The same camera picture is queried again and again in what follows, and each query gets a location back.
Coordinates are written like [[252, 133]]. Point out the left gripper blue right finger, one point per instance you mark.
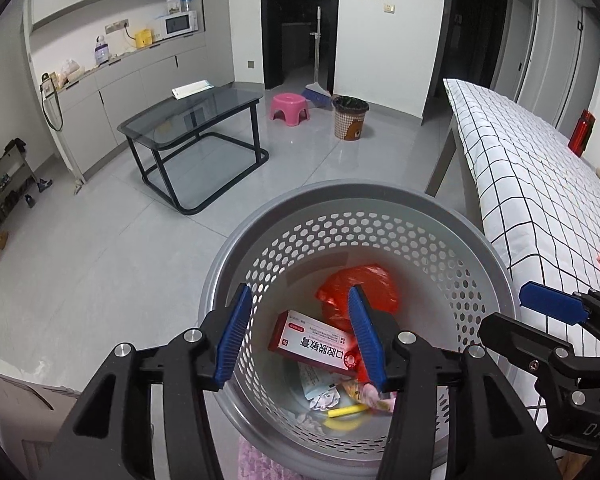
[[369, 343]]

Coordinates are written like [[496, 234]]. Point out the dark glass side table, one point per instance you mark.
[[193, 150]]

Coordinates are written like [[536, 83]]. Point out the yellow box on counter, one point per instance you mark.
[[143, 38]]

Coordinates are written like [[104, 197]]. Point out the pink plastic stool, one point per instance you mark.
[[292, 107]]

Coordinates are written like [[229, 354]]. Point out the red water bottle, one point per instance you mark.
[[581, 133]]

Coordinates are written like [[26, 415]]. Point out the grey counter cabinet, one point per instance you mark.
[[84, 116]]

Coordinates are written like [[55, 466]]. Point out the white paper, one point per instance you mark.
[[325, 401]]

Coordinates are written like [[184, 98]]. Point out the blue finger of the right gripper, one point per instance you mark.
[[521, 345], [567, 308]]

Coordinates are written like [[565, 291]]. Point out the pink snack wrapper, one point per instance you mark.
[[368, 395]]

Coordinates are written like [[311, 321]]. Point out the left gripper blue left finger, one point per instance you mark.
[[227, 349]]

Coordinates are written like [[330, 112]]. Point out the white microwave oven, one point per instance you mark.
[[173, 25]]

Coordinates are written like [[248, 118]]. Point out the grey perforated laundry basket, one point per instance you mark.
[[445, 279]]

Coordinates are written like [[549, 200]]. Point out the shoe rack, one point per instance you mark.
[[16, 177]]

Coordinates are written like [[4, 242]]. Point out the red white medicine box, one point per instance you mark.
[[307, 340]]

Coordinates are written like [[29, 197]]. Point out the checkered white tablecloth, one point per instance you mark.
[[539, 203]]

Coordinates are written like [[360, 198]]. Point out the white flat box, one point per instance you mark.
[[186, 90]]

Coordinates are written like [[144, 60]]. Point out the brown waste bin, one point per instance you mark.
[[349, 117]]

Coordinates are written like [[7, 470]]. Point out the blue broom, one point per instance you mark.
[[314, 92]]

